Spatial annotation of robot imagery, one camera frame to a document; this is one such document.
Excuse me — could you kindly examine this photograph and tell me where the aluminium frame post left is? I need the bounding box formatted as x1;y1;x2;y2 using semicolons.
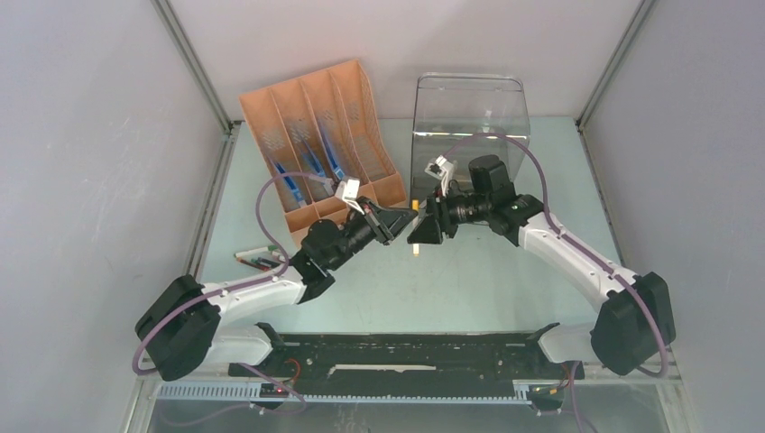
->
149;0;235;135

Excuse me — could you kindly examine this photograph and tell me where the red pen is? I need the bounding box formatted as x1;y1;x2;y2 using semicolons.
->
236;258;272;272

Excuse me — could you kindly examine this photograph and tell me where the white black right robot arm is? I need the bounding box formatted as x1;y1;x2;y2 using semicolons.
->
407;154;676;378

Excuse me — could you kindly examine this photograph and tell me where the grey transparent drawer unit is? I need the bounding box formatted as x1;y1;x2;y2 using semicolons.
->
410;72;531;203

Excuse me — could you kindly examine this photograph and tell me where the aluminium frame post right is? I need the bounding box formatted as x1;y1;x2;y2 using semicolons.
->
576;0;658;133

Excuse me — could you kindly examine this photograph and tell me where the aluminium frame post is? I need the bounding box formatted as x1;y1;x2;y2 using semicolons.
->
149;0;235;135
576;0;658;133

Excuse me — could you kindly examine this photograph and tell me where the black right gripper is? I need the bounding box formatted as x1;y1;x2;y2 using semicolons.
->
408;185;492;244

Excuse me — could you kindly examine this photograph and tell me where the orange plastic desk organizer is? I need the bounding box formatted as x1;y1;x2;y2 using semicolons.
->
238;60;408;244

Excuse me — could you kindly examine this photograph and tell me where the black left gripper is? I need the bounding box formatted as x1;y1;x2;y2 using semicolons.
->
327;197;417;271

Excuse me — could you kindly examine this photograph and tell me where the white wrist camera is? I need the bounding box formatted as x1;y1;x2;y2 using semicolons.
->
334;177;361;209
425;155;456;197

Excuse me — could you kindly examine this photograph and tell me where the white marker green cap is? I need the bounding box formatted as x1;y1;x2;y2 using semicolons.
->
234;244;280;259

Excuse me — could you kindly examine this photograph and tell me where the dark blue pen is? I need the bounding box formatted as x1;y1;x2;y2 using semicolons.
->
252;257;281;269

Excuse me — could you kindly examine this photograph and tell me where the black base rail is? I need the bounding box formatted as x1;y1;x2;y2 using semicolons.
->
255;332;585;402

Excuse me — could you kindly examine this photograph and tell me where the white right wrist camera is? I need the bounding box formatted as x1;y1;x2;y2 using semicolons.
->
425;155;456;197

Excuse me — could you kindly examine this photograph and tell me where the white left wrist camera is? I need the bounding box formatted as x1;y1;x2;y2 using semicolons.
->
334;177;361;209

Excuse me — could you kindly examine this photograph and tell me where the blue folder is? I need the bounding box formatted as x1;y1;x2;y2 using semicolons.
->
270;159;307;207
300;140;334;196
318;123;354;180

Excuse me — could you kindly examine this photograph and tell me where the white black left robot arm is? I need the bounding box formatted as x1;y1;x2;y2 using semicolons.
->
134;197;417;382

